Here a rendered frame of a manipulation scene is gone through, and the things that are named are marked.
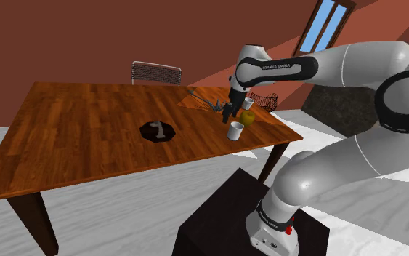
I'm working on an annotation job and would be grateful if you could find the dark red mesh chair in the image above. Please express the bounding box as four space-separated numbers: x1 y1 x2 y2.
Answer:
248 92 280 114

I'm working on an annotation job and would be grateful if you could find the brown wooden table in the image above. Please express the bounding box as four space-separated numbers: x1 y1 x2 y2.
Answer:
0 81 304 256

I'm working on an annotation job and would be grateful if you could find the black octagonal plate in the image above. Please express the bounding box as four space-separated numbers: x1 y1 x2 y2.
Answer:
139 120 177 144

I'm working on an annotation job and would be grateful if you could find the yellow-green apple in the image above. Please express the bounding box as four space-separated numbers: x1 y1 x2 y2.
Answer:
238 109 256 128

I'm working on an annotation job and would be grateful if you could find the dark robot stand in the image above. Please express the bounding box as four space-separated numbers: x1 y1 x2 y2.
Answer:
171 167 331 256

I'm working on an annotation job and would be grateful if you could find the dark grey speckled block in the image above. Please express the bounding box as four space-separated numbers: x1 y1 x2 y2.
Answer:
301 84 382 139

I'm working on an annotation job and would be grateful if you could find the large white cup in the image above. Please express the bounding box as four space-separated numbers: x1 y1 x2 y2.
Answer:
226 121 245 142

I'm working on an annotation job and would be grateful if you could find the brown-framed window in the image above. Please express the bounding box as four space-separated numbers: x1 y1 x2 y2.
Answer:
293 0 357 57

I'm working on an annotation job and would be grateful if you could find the mesh-back metal chair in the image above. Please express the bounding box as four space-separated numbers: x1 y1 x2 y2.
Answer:
131 60 183 87

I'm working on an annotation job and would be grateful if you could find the grey bone-shaped object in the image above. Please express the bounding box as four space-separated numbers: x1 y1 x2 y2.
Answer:
148 121 166 140

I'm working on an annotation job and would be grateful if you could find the blue-grey spiky wire object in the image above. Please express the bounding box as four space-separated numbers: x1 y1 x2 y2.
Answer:
186 88 228 114

